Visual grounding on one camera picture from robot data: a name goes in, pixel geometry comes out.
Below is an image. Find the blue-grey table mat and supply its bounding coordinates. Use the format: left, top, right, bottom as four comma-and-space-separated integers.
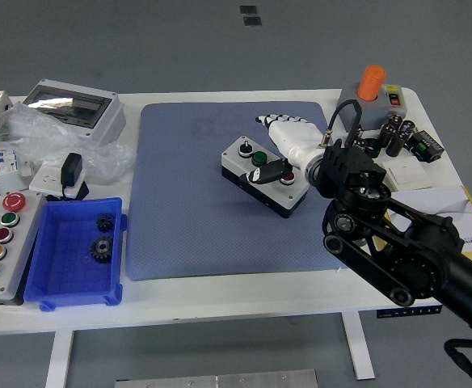
124, 100, 346, 282

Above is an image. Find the grey switch box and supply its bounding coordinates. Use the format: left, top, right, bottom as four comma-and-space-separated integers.
335, 82, 407, 133

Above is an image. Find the black power adapter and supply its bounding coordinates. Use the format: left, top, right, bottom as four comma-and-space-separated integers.
59, 152, 85, 189

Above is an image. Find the white blue circuit breaker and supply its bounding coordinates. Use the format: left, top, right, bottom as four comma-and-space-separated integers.
0, 148, 21, 189

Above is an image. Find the clear plastic bag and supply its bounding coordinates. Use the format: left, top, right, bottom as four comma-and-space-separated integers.
0, 100, 136, 181

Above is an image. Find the white wall switch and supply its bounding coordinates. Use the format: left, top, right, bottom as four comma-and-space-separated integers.
381, 156, 434, 191

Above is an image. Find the blue plastic bin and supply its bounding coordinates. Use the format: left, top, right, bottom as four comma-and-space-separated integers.
23, 196, 129, 312

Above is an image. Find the black desk control panel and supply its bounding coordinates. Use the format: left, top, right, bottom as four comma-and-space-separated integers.
376, 306, 443, 319

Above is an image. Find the white wall socket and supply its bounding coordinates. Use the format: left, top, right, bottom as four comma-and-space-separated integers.
28, 161, 86, 200

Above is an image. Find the grey enclosure with clear lid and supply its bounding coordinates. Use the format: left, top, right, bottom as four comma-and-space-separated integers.
21, 78, 127, 147

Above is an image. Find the grey metal plate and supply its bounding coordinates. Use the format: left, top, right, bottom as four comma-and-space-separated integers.
114, 369, 318, 388

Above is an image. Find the large black bevel gear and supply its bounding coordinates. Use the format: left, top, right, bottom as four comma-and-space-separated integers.
89, 236, 115, 264

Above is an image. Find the grey four-button control box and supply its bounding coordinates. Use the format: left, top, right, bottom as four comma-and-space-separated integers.
220, 135, 310, 219

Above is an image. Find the grey five-button control box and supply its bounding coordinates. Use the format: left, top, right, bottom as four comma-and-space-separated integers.
0, 192, 47, 307

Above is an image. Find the black sheathed robot cable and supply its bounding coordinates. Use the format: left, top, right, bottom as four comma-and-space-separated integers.
444, 337, 472, 387

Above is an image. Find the orange cylinder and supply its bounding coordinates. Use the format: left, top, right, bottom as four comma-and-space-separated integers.
356, 65, 387, 102

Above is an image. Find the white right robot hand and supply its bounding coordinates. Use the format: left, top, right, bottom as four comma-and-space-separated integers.
238, 114, 327, 186

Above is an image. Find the black ring core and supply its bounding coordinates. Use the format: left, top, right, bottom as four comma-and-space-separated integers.
360, 138, 381, 159

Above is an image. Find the small black bevel gear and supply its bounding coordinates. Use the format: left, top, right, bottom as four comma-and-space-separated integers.
95, 213, 114, 234

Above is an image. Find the white table leg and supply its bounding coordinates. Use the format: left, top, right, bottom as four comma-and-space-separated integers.
339, 310, 377, 381
44, 330, 75, 388

